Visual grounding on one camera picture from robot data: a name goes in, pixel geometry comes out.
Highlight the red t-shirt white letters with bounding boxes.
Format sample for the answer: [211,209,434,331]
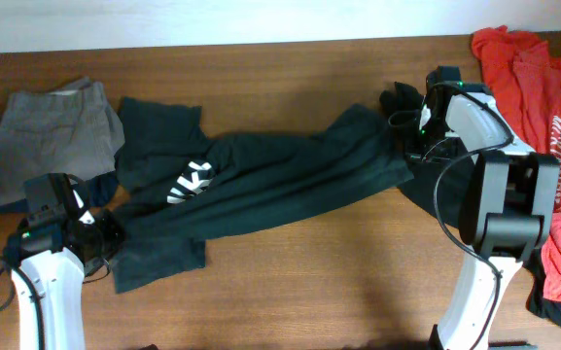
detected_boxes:
[471,24,561,316]

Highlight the dark green t-shirt white letters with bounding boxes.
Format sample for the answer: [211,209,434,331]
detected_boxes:
[112,97,412,293]

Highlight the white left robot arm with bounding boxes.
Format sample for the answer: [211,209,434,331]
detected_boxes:
[1,210,124,349]

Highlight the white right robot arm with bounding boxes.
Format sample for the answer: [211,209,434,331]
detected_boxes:
[418,82,559,349]

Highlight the grey folded trousers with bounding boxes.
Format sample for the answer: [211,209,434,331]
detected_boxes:
[0,78,124,206]

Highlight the navy folded garment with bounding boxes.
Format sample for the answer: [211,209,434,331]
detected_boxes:
[0,172,119,213]

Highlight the black garment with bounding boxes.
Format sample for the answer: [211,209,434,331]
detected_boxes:
[379,82,474,228]

